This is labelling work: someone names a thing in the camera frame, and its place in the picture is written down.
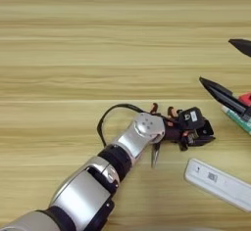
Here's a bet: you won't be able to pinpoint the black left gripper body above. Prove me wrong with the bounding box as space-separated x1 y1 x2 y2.
161 116 192 152

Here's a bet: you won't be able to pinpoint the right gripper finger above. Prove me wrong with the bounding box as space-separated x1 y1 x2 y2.
227 38 251 59
198 75 251 122

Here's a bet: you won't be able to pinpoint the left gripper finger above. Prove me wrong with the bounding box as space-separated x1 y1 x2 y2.
186 134 217 149

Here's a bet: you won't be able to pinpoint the white USB modem dongle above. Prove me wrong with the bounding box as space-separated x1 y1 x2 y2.
183 158 251 213

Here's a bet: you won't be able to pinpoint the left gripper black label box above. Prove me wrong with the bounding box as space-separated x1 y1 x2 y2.
177 106 206 132

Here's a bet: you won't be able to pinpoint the red cube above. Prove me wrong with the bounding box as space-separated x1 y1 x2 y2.
237 91 251 108

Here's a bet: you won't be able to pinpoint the orange black needle-nose pliers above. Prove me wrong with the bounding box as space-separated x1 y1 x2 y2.
149 102 180 169

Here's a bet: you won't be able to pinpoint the green white glue stick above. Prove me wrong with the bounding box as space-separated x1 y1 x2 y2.
221 105 251 136

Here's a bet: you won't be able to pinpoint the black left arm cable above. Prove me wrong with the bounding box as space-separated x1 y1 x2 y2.
96 103 145 148

